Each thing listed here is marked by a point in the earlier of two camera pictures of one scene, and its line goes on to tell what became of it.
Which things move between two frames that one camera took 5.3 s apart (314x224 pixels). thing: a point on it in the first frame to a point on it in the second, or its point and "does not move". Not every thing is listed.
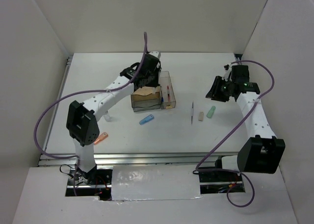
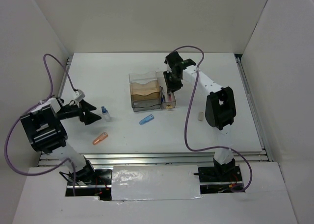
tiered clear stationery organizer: [144, 98] does not move
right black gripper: [214, 92] to [170, 87]
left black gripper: [156, 83] to [90, 117]
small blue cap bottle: [107, 117] does not move
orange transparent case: [102, 136] does not move
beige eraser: [201, 116] does not move
